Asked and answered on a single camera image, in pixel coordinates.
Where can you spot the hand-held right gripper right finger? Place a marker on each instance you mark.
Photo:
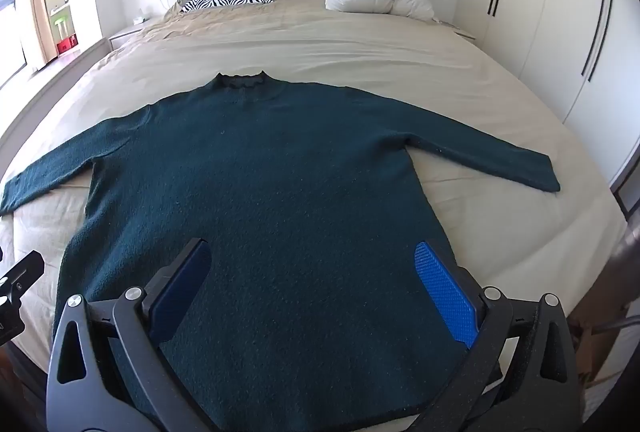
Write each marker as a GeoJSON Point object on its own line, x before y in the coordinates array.
{"type": "Point", "coordinates": [445, 292]}

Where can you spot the bed with beige sheet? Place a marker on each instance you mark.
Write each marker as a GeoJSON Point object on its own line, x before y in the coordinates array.
{"type": "Point", "coordinates": [325, 47]}

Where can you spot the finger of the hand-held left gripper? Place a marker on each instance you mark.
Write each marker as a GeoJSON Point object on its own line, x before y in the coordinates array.
{"type": "Point", "coordinates": [17, 287]}

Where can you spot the white wardrobe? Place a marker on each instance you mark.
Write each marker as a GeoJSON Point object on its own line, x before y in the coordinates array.
{"type": "Point", "coordinates": [540, 12]}

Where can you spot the white nightstand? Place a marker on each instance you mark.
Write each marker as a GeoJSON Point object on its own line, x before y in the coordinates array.
{"type": "Point", "coordinates": [130, 32]}

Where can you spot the cardboard box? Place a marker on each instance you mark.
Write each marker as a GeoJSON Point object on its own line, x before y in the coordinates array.
{"type": "Point", "coordinates": [597, 347]}

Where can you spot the tissue box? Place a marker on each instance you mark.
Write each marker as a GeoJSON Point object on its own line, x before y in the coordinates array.
{"type": "Point", "coordinates": [140, 19]}

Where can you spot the dark teal knit sweater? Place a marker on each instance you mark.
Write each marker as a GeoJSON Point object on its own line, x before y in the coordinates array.
{"type": "Point", "coordinates": [280, 192]}

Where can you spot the red box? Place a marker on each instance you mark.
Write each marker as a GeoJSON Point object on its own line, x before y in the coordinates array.
{"type": "Point", "coordinates": [66, 45]}

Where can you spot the green lidded container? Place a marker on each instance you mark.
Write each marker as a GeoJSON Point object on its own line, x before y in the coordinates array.
{"type": "Point", "coordinates": [61, 20]}

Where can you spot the window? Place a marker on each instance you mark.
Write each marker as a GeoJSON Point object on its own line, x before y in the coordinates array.
{"type": "Point", "coordinates": [10, 22]}

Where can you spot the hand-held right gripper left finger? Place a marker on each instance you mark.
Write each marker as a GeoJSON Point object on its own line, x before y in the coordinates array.
{"type": "Point", "coordinates": [185, 287]}

